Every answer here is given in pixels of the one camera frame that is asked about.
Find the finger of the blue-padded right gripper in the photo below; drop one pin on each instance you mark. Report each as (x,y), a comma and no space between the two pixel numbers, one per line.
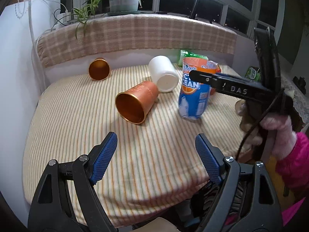
(233,86)

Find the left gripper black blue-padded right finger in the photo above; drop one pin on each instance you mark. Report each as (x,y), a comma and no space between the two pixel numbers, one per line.
(246,199)

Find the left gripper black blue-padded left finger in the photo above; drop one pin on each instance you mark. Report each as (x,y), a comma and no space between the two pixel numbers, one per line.
(65,198)

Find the blue orange drink cup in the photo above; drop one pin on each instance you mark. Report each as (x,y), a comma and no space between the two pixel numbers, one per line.
(193,96)

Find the white plastic cup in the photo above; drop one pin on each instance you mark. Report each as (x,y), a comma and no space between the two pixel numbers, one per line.
(163,73)

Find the large copper cup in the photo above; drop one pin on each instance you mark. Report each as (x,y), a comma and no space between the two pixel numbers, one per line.
(134,104)

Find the small copper cup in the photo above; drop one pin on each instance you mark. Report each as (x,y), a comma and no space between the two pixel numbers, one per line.
(99,69)

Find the person's hand at bottom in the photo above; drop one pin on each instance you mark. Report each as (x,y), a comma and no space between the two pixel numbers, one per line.
(158,225)

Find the green white carton box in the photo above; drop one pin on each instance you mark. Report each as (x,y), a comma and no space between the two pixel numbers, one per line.
(253,73)

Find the white lace cloth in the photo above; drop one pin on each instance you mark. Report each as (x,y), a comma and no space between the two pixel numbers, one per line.
(299,99)

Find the pink fuzzy sleeve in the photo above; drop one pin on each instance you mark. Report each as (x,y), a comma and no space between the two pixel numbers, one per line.
(291,152)

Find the striped yellow table cloth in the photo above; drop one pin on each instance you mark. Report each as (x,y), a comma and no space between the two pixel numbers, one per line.
(155,165)

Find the potted spider plant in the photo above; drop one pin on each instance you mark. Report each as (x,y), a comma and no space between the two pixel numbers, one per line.
(117,7)

